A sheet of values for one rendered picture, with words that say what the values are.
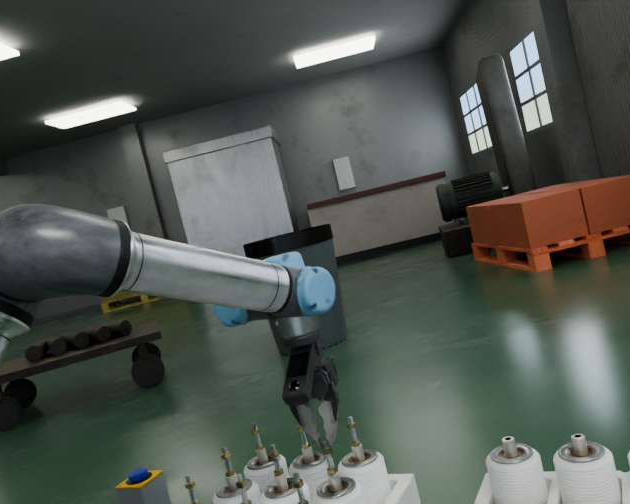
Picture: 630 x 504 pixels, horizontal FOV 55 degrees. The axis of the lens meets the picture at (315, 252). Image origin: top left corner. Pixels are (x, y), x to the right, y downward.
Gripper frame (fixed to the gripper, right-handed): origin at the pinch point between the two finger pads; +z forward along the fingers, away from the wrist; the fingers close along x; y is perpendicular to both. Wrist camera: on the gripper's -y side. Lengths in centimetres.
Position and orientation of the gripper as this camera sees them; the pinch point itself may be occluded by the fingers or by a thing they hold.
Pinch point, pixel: (323, 441)
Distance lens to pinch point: 117.2
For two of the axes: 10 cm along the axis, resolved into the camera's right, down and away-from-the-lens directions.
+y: 2.6, -1.3, 9.6
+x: -9.4, 2.1, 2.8
